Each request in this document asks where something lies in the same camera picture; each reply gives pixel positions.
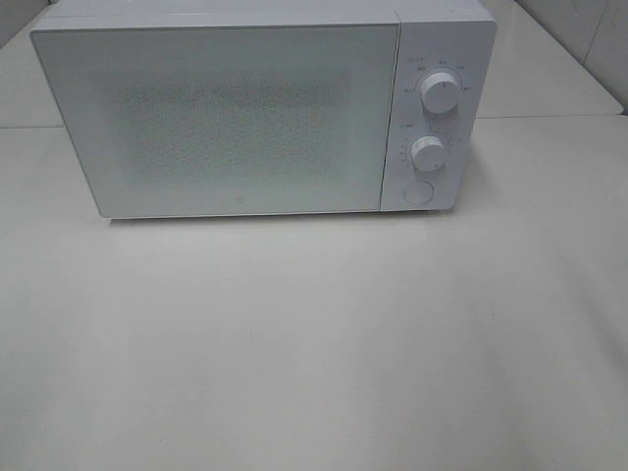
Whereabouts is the white microwave knob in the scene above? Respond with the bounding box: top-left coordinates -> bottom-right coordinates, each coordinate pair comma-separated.
420,71 -> 460,114
409,135 -> 448,173

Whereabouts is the white microwave door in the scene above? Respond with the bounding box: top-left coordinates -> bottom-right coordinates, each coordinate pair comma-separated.
31,25 -> 398,219

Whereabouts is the white microwave oven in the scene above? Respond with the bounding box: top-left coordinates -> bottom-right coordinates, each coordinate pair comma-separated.
30,1 -> 497,219

